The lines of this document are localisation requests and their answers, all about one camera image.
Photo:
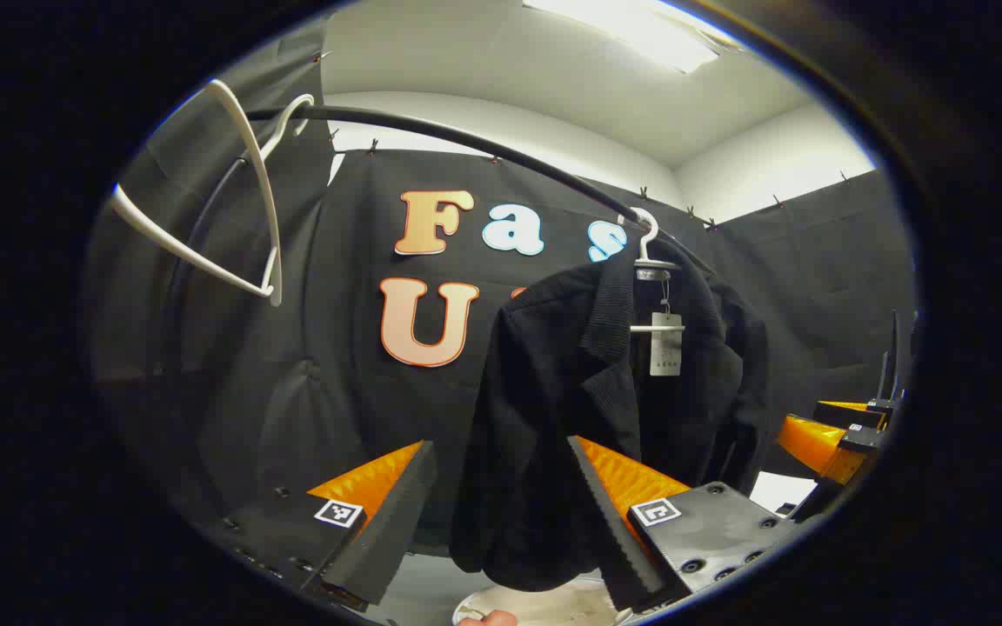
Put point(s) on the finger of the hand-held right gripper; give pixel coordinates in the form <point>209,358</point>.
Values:
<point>818,445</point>
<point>849,412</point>

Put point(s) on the black backdrop cloth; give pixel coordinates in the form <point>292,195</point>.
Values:
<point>336,391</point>

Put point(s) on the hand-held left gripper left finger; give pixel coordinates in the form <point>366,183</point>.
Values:
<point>397,513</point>

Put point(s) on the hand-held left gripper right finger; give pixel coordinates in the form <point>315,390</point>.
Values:
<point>605,530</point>

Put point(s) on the ceiling light panel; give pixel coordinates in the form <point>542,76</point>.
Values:
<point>631,30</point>

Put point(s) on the black jacket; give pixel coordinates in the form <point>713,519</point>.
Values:
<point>544,391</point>

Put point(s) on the white plastic hanger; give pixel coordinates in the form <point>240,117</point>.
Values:
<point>647,228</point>
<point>266,191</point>

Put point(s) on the black clothes rack rail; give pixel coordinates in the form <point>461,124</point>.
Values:
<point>431,130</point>

